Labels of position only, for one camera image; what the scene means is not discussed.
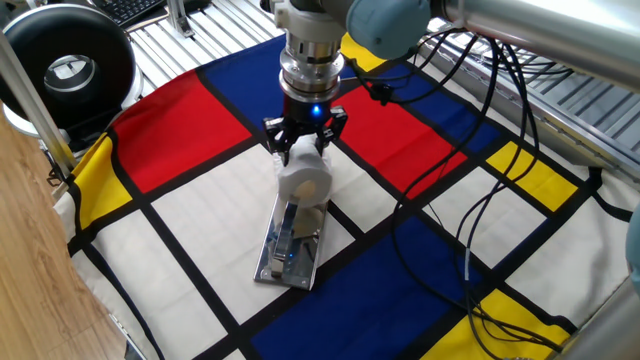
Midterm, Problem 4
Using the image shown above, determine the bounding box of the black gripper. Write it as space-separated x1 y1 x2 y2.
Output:
262 94 350 167

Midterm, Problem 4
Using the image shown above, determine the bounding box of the white toilet paper roll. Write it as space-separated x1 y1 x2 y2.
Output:
272 133 334 210

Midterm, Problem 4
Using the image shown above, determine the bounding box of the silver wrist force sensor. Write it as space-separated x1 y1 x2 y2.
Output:
278 34 346 105

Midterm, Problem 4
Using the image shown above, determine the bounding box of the colour block grid tablecloth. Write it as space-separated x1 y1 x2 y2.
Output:
52 29 636 360

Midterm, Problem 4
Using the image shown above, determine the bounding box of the small aluminium upright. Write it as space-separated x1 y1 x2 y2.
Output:
166 0 196 39

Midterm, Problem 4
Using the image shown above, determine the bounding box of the black computer keyboard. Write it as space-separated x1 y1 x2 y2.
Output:
97 0 167 29

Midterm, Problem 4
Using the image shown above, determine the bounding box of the black round device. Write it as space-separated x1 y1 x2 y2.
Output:
0 3 146 141

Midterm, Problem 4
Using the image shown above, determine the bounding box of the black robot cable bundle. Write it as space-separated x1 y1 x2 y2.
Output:
344 27 576 360

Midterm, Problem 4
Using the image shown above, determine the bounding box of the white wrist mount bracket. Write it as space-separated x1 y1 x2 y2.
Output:
272 0 350 45

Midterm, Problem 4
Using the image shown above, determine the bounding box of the cable with silver connector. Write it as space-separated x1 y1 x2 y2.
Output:
449 39 536 360

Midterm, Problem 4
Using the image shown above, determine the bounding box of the aluminium table edge rail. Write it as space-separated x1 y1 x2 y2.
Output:
419 29 640 182

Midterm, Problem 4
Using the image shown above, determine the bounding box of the aluminium frame post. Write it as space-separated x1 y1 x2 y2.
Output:
0 29 79 189

